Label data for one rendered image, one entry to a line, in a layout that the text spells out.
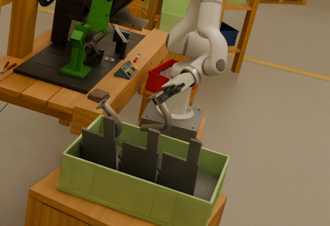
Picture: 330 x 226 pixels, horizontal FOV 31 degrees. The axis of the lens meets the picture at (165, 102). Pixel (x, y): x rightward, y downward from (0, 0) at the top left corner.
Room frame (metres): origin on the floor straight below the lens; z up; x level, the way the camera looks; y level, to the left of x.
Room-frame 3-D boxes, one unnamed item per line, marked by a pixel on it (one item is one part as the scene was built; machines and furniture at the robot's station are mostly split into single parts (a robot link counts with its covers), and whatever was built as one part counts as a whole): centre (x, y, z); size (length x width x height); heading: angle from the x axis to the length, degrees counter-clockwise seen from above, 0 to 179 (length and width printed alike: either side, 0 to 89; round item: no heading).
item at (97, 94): (2.72, 0.33, 0.91); 0.10 x 0.08 x 0.03; 161
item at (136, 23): (3.41, 0.40, 1.11); 0.39 x 0.16 x 0.03; 81
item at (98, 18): (3.27, 0.46, 1.17); 0.13 x 0.12 x 0.20; 171
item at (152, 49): (3.31, 0.24, 0.82); 1.50 x 0.14 x 0.15; 171
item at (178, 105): (2.74, -0.06, 1.00); 0.19 x 0.19 x 0.18
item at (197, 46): (2.75, -0.08, 1.22); 0.19 x 0.12 x 0.24; 98
